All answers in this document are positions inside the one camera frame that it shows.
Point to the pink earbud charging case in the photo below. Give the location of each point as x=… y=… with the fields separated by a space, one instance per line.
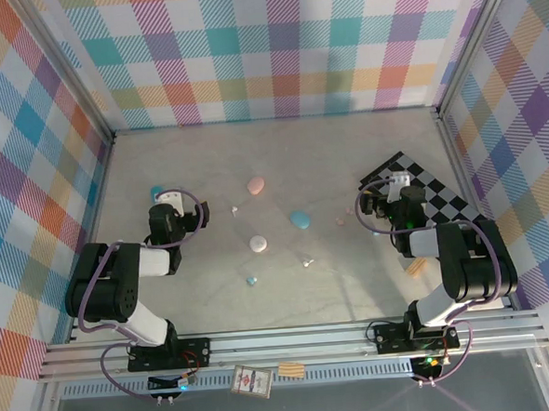
x=256 y=185

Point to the white earbud charging case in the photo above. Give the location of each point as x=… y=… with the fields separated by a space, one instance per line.
x=257 y=244

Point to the blue earbud charging case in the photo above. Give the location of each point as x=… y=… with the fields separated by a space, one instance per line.
x=299 y=219

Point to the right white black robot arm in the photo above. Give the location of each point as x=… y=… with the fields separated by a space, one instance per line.
x=423 y=243

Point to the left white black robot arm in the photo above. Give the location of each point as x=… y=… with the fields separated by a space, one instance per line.
x=152 y=262

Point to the black grey chessboard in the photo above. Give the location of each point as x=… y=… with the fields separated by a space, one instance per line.
x=434 y=184

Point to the teal cylinder tube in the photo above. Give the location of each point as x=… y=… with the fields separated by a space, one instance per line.
x=155 y=192

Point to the orange striped block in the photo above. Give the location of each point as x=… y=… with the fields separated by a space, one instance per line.
x=417 y=267

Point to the playing card box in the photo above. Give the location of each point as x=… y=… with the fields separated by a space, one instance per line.
x=251 y=380

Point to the striped wooden block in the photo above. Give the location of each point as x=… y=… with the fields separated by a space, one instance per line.
x=291 y=369

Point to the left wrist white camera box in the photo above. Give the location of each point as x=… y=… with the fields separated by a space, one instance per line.
x=170 y=200

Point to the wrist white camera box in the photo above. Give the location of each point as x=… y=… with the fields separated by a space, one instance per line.
x=399 y=181
x=170 y=200

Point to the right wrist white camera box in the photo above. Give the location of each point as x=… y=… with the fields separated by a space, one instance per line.
x=399 y=181

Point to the aluminium side rail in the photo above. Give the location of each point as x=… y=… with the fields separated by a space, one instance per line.
x=455 y=157
x=100 y=193

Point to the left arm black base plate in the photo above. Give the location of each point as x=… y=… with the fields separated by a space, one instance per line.
x=197 y=347

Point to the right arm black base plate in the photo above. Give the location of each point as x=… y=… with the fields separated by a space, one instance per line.
x=389 y=336

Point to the aluminium mounting rail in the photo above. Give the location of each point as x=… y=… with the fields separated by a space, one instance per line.
x=288 y=346

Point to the aluminium corner post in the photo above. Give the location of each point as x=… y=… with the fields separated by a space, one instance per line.
x=81 y=91
x=473 y=39

